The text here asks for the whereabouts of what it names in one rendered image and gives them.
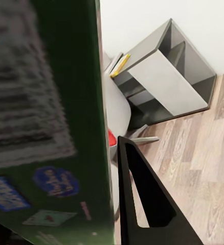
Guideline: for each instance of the swivel chair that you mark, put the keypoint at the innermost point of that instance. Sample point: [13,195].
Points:
[119,114]

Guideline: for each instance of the board game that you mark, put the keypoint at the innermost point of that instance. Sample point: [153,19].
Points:
[119,66]
[55,170]

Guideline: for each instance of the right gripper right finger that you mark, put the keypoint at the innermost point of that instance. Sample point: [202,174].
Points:
[167,223]

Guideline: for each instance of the desk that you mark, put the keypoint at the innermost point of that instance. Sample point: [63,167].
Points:
[167,65]

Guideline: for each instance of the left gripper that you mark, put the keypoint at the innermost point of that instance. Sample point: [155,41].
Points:
[17,240]

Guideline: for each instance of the toy box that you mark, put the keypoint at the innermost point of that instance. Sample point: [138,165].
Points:
[107,60]

